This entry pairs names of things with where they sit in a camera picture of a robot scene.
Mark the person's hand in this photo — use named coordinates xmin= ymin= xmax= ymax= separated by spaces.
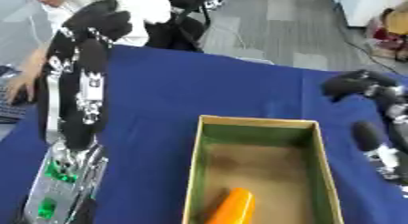
xmin=3 ymin=74 xmax=40 ymax=105

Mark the black keyboard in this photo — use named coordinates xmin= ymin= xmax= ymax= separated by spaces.
xmin=0 ymin=65 xmax=34 ymax=125

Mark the yellow and red bag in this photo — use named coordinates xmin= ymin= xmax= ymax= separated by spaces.
xmin=364 ymin=5 xmax=408 ymax=62

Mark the black office chair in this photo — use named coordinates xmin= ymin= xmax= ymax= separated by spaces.
xmin=143 ymin=0 xmax=225 ymax=53

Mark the person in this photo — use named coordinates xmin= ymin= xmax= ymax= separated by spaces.
xmin=3 ymin=0 xmax=174 ymax=105

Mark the tan cardboard box green inside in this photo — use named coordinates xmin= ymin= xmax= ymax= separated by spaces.
xmin=179 ymin=114 xmax=346 ymax=224

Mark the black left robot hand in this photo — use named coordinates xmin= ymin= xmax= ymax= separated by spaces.
xmin=33 ymin=0 xmax=134 ymax=152

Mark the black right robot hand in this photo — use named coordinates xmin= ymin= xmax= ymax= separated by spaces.
xmin=320 ymin=68 xmax=408 ymax=186

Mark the orange toy carrot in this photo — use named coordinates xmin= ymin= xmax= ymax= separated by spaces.
xmin=204 ymin=187 xmax=257 ymax=224

